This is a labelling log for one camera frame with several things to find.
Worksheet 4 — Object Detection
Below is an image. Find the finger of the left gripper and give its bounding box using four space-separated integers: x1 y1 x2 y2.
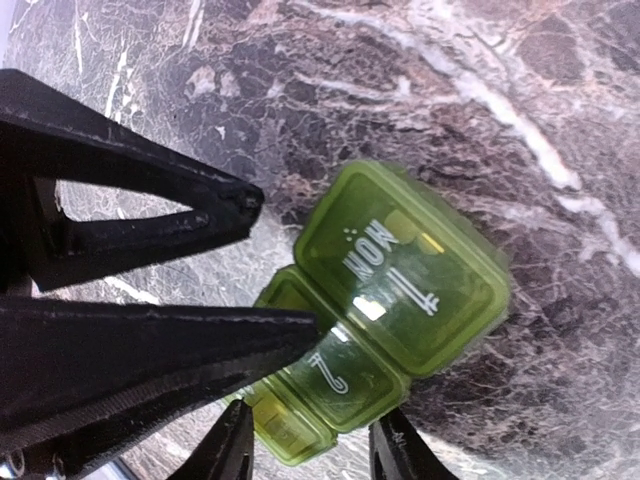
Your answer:
1 297 320 478
1 69 264 291

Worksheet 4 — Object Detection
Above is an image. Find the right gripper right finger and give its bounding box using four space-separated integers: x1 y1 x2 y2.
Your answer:
369 412 458 480

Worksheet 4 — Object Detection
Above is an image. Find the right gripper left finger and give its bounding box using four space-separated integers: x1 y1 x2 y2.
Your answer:
177 400 254 480

